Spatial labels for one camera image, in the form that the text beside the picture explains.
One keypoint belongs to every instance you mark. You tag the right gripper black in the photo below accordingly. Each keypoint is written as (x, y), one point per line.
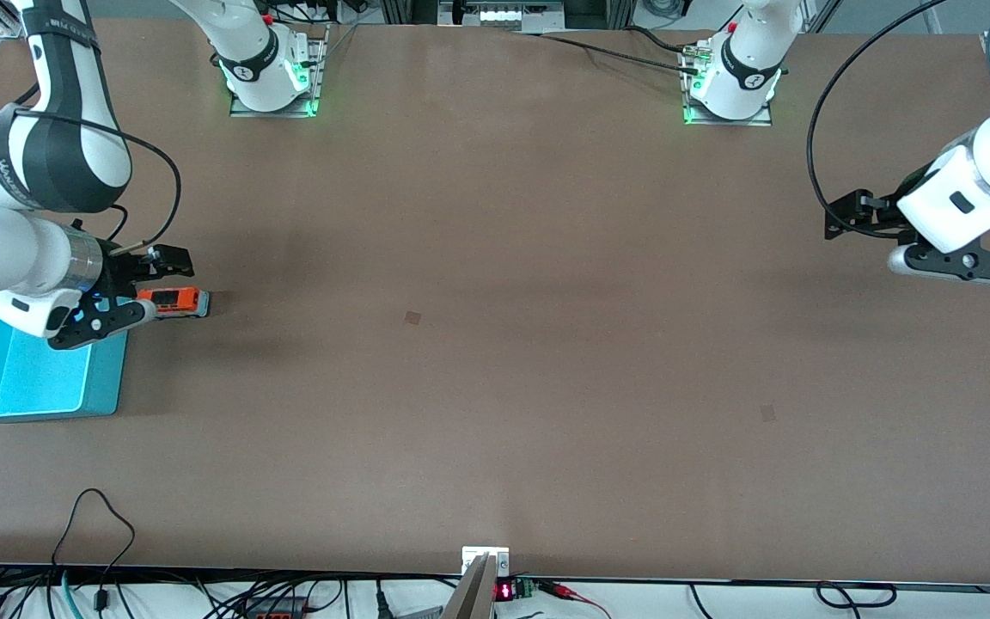
(122, 268)

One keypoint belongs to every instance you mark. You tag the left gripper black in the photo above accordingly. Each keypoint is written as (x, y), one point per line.
(884, 215)

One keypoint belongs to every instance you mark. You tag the orange toy bus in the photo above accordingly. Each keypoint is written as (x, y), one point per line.
(177, 305)

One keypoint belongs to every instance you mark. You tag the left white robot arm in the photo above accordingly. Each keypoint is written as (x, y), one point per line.
(976, 189)

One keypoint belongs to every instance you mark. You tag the blue plastic box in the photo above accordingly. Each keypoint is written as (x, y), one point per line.
(39, 378)

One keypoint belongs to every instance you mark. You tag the red power strip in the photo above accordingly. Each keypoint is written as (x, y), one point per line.
(276, 613)

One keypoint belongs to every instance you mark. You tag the metal device with white lights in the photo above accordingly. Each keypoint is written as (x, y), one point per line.
(504, 15)

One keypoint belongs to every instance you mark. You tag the red digit display module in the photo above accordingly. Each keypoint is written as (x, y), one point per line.
(504, 591)

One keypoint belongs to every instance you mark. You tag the green terminal block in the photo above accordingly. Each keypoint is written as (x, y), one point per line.
(526, 588)

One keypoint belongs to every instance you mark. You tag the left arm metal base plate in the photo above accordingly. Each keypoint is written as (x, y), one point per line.
(727, 122)

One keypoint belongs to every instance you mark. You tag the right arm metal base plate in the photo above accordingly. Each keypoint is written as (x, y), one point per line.
(316, 86)

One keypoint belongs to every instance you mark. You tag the white table edge bracket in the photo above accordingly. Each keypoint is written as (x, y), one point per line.
(471, 557)

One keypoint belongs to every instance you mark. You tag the grey camera pole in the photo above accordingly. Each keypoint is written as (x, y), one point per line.
(473, 597)

